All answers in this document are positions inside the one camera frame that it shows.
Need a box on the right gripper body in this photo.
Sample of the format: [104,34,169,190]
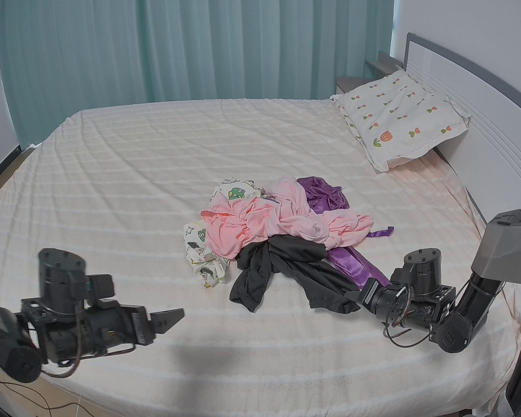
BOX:
[359,277,412,325]

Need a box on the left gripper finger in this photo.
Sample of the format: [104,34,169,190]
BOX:
[150,307,186,337]

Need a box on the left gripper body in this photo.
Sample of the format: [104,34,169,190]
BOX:
[76,303,154,358]

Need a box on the black T-shirt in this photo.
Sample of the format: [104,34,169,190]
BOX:
[229,234,362,314]

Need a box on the bed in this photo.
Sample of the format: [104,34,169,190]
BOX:
[0,33,521,417]

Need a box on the white printed garment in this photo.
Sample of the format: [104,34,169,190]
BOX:
[183,180,262,291]

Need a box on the purple garment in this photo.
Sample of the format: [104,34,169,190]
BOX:
[296,176,395,291]

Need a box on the pink garment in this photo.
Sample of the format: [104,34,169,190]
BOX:
[200,174,374,260]

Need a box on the white printed pillow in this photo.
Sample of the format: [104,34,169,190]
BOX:
[330,69,470,173]

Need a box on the grey bedside table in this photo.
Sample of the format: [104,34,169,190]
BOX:
[335,51,404,97]

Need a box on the blue-green curtain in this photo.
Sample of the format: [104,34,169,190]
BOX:
[0,0,145,147]
[141,0,397,102]

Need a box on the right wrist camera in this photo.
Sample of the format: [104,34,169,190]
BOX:
[390,268,411,295]

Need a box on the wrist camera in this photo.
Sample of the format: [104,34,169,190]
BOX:
[390,268,411,295]
[86,274,116,311]

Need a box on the black cable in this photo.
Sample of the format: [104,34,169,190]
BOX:
[384,320,432,348]
[41,346,136,380]
[0,378,85,415]

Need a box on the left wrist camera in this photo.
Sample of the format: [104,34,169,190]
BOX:
[86,274,116,311]

